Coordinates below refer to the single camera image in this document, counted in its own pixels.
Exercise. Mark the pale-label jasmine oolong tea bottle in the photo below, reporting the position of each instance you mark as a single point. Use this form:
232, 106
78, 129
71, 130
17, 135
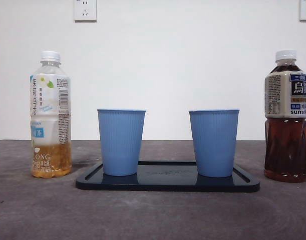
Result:
51, 120

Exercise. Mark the dark oolong tea bottle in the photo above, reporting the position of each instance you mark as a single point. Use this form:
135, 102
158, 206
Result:
285, 145

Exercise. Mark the blue ribbed plastic cup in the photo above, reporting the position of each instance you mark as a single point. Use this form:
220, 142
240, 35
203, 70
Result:
120, 142
214, 143

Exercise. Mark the dark teal rectangular tray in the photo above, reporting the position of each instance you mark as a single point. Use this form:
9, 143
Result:
167, 183

